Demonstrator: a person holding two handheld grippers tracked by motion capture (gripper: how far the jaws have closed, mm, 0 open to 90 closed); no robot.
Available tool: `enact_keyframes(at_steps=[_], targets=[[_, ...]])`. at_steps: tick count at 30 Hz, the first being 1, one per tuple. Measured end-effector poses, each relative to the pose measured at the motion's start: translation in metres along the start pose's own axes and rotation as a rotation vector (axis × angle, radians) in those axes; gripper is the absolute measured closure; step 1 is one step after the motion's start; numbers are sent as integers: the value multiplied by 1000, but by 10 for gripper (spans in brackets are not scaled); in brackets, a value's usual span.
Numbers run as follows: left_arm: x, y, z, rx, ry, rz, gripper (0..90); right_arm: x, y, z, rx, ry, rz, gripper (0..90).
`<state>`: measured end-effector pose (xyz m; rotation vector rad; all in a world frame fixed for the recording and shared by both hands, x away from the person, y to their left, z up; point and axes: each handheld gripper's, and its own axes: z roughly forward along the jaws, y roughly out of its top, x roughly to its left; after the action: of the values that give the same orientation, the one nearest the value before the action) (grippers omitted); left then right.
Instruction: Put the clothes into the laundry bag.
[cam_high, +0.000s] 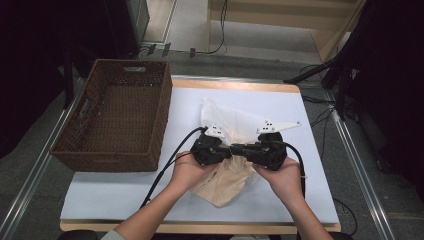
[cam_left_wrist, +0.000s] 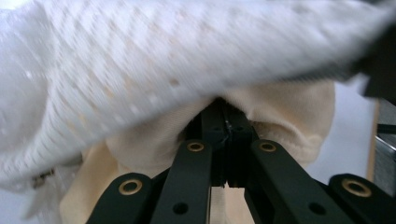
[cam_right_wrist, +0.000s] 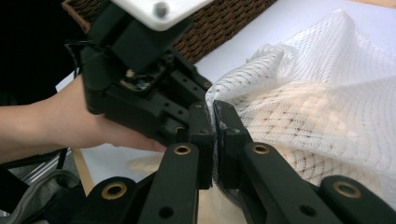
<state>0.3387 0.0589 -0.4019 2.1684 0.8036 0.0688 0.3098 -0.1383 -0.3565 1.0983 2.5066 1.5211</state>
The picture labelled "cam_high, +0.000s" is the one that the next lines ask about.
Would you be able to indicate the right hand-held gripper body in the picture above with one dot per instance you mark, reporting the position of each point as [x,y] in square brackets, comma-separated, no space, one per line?
[271,151]

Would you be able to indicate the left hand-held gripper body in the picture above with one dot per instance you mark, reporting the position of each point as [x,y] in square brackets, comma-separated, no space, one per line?
[205,150]

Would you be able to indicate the cream cloth garment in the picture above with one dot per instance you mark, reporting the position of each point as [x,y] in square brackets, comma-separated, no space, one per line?
[223,186]

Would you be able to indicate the white mesh laundry bag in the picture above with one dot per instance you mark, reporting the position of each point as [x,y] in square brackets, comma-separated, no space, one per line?
[216,113]

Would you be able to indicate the brown wicker basket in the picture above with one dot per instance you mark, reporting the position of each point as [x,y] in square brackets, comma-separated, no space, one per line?
[113,126]

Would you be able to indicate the person's left hand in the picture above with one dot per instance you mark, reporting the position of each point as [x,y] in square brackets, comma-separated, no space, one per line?
[186,171]

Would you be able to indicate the person's right hand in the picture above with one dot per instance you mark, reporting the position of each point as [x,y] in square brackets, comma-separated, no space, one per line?
[285,181]

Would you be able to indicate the black stand legs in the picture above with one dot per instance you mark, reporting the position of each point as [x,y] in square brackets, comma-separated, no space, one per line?
[341,90]

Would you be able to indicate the person's grey sleeve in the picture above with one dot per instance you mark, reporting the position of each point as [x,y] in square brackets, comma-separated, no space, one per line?
[113,236]

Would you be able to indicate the light wooden shelf unit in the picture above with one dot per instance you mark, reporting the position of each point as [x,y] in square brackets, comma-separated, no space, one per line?
[266,16]

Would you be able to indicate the dark cabinet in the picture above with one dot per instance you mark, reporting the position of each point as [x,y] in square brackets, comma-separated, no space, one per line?
[126,23]

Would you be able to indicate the black curtain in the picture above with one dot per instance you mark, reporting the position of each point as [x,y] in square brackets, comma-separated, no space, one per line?
[30,66]
[396,66]

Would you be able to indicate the dark rounded object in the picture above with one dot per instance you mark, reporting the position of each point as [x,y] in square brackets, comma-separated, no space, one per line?
[78,235]

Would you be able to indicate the metal floor rail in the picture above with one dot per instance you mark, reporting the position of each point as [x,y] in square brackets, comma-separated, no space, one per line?
[30,186]
[363,173]

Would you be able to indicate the black upright post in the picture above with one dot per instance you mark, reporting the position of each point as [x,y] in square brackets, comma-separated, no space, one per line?
[68,80]

